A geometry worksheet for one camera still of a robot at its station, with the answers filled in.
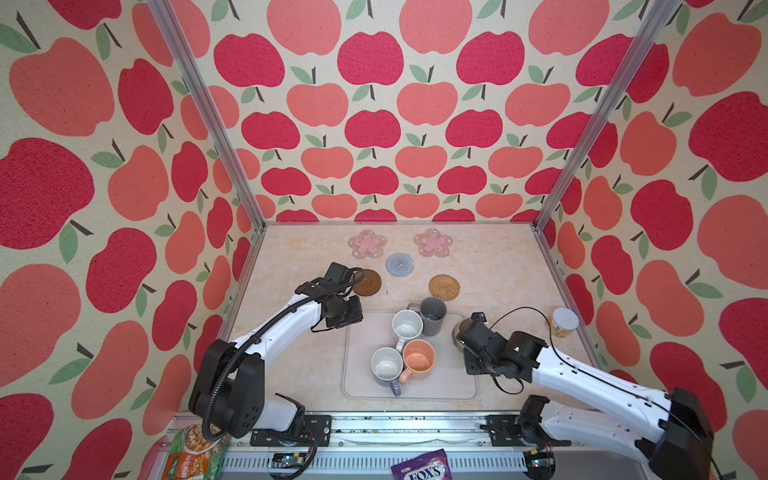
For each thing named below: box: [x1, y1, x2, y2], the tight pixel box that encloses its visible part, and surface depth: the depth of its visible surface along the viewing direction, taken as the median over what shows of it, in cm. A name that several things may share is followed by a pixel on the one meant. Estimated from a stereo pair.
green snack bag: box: [161, 424, 231, 480], surface depth 70 cm
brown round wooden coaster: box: [353, 269, 382, 297], surface depth 104 cm
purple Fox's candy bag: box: [391, 448, 453, 480], surface depth 70 cm
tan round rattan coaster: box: [428, 274, 461, 301], surface depth 104 cm
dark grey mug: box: [407, 297, 447, 337], surface depth 88 cm
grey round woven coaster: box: [385, 252, 415, 277], surface depth 110 cm
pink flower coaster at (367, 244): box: [347, 230, 387, 259], surface depth 117 cm
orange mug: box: [398, 339, 437, 385], surface depth 82 cm
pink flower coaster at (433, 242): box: [413, 228, 453, 258], surface depth 117 cm
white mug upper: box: [392, 309, 424, 353], surface depth 87 cm
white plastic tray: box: [342, 308, 479, 401], surface depth 83 cm
